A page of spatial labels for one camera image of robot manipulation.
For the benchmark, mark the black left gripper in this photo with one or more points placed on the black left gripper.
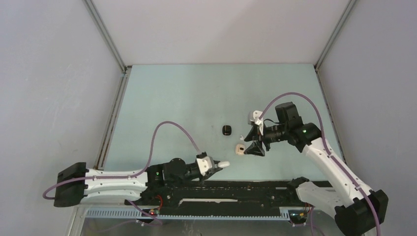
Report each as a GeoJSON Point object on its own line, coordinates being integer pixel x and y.
{"type": "Point", "coordinates": [209, 173]}

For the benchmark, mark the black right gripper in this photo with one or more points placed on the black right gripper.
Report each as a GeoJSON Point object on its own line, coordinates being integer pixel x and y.
{"type": "Point", "coordinates": [254, 148]}

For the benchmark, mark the white charging case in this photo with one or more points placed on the white charging case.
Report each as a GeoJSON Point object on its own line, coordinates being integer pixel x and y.
{"type": "Point", "coordinates": [223, 164]}

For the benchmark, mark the pink charging case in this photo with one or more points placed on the pink charging case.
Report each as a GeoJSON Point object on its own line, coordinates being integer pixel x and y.
{"type": "Point", "coordinates": [239, 150]}

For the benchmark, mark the black gold-trimmed charging case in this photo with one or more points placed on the black gold-trimmed charging case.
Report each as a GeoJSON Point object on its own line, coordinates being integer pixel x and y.
{"type": "Point", "coordinates": [226, 130]}

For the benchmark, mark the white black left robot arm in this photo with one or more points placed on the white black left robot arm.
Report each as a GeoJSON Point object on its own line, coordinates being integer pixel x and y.
{"type": "Point", "coordinates": [78, 184]}

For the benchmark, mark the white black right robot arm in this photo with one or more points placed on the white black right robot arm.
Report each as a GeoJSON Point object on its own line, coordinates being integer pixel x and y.
{"type": "Point", "coordinates": [354, 205]}

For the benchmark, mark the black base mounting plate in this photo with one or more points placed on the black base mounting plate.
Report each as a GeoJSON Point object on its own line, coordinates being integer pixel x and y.
{"type": "Point", "coordinates": [226, 198]}

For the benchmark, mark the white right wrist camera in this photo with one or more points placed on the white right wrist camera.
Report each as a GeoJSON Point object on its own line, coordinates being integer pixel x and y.
{"type": "Point", "coordinates": [254, 117]}

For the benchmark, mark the grey slotted cable duct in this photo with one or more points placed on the grey slotted cable duct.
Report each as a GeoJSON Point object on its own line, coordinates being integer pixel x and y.
{"type": "Point", "coordinates": [130, 213]}

